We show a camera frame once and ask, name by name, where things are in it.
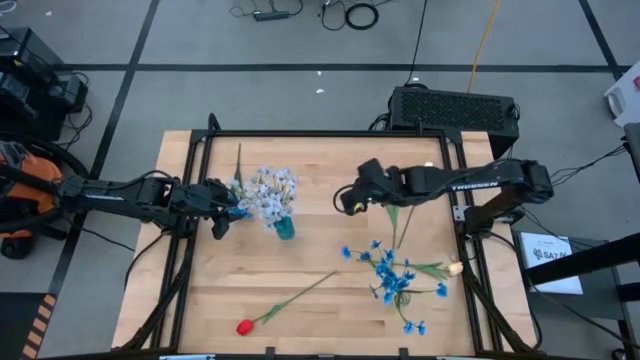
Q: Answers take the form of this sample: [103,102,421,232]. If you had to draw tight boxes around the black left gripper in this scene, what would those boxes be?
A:
[192,178,241,240]

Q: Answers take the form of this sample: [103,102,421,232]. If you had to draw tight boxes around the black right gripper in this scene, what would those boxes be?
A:
[339,158,401,216]

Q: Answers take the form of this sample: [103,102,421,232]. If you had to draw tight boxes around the white artificial tulip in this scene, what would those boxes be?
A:
[399,160,435,250]

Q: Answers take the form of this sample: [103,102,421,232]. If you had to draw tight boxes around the large blue flower bouquet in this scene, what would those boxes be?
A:
[341,239,450,307]

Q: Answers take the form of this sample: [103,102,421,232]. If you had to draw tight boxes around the small blue flower sprig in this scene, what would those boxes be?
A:
[393,292,429,337]

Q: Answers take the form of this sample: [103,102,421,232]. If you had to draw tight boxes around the teal glass vase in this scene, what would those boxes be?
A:
[273,215,296,241]

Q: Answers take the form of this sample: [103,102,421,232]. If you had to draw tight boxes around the blue flower sprig long stem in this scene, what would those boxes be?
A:
[230,143,254,222]

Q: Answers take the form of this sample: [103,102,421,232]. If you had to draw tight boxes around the black computer tower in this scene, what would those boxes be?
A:
[388,84,521,162]

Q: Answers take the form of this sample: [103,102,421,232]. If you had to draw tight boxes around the orange vacuum cleaner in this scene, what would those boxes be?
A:
[0,130,91,235]
[0,140,69,261]

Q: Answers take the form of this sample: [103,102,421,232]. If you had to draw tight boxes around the black power strip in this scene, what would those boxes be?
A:
[252,10,291,23]

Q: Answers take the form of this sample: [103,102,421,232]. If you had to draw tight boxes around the white paper manual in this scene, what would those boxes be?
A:
[519,232,585,296]

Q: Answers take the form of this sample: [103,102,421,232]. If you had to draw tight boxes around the black electronics stack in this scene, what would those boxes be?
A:
[0,27,90,142]

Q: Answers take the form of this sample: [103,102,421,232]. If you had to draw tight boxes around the black side stand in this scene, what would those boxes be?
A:
[519,234,640,360]

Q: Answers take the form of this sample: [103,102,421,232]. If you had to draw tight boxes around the black mat orange stripes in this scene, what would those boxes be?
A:
[0,292,58,360]

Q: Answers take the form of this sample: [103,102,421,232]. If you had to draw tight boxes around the white box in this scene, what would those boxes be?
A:
[603,59,640,129]

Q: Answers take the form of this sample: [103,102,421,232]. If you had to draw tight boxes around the black metal table frame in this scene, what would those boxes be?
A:
[112,112,539,360]

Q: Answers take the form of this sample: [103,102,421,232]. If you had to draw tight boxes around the long black cable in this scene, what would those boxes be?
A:
[403,0,429,86]

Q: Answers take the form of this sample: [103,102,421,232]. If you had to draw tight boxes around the coiled black cable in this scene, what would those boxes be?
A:
[344,3,380,31]

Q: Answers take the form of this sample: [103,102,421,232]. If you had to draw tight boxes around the yellow cable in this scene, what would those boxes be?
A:
[467,0,503,95]

